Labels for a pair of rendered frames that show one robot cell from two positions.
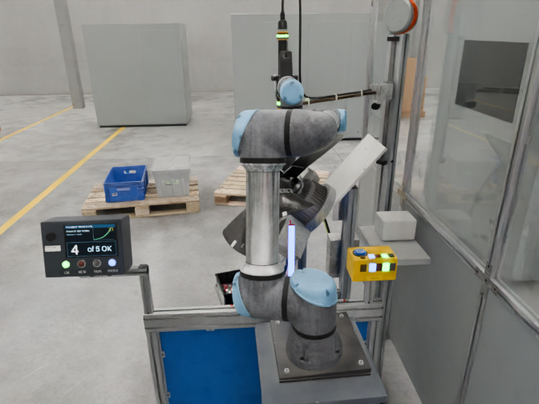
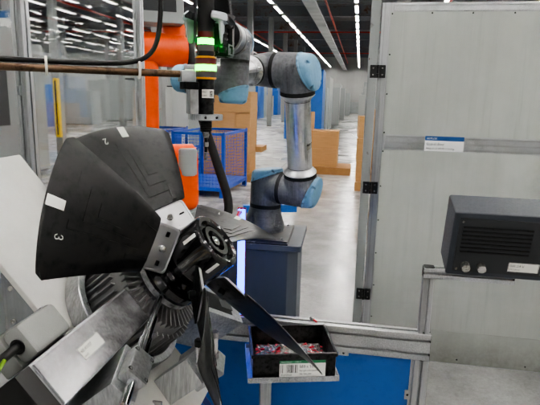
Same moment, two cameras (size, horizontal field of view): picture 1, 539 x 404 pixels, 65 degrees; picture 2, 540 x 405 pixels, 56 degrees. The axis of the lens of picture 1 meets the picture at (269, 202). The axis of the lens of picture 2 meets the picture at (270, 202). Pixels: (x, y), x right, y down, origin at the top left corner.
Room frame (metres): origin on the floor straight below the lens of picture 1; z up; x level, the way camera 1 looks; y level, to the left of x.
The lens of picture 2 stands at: (2.69, 0.32, 1.50)
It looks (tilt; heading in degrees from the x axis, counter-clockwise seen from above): 12 degrees down; 193
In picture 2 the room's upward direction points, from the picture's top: 1 degrees clockwise
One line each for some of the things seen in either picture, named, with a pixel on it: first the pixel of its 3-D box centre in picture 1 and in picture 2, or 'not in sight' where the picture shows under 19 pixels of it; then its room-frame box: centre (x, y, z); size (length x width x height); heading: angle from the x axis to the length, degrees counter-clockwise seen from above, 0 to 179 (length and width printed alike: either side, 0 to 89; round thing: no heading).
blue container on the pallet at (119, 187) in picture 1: (127, 183); not in sight; (4.43, 1.58, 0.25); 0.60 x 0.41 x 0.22; 11
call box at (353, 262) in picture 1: (370, 264); not in sight; (1.35, -0.37, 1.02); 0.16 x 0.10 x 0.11; 93
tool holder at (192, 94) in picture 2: not in sight; (201, 96); (1.69, -0.06, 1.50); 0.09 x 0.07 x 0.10; 128
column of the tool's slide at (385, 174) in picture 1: (381, 209); not in sight; (2.13, -0.62, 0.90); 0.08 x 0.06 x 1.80; 38
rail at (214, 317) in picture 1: (265, 314); (273, 329); (1.32, 0.02, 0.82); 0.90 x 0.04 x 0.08; 93
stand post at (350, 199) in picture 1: (344, 289); not in sight; (1.84, -0.38, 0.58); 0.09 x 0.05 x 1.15; 3
